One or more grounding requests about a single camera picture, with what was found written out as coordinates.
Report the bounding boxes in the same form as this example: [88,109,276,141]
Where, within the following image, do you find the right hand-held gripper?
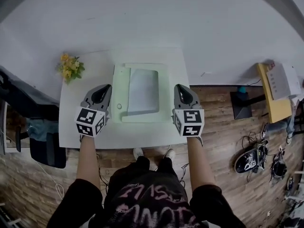
[171,84,205,137]

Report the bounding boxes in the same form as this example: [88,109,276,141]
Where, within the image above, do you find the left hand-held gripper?
[74,84,113,138]

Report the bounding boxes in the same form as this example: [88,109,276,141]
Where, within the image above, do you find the white box item with lid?
[111,63,172,124]

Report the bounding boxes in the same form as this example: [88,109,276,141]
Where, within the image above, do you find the person's left forearm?
[76,134,102,195]

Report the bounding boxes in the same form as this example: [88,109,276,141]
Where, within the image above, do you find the person's right forearm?
[186,136,216,192]

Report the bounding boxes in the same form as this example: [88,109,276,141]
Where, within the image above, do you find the person's white right shoe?
[163,148,176,161]

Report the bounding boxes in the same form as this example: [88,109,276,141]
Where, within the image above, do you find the person's white shoe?
[133,147,144,162]
[163,148,176,161]

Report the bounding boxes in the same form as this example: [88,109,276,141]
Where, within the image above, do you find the blue plastic bag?
[25,117,60,143]

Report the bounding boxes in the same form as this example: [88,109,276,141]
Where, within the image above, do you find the black square stand base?
[229,91,253,120]

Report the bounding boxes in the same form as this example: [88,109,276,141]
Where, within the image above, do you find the yellow flower bunch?
[56,53,86,85]

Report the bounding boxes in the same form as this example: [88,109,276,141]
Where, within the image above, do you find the person's white left shoe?
[133,147,144,162]

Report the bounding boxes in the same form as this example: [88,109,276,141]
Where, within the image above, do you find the person's black trousers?
[135,155,173,174]

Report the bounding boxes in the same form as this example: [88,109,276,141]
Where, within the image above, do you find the black office chair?
[0,65,60,121]

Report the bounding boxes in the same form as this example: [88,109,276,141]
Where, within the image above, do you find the large black gear bundle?
[234,139,270,175]

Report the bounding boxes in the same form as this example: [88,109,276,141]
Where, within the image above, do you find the person's black printed shirt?
[47,161,247,228]

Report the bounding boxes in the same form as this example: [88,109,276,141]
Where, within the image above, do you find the small black gear bundle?
[270,152,288,181]

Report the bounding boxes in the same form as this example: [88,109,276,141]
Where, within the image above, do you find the white flat device box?
[265,63,302,101]

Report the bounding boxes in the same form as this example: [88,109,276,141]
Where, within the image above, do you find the white floor cable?
[33,159,65,200]

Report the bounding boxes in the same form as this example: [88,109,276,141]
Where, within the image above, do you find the white shelf frame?
[0,100,17,154]

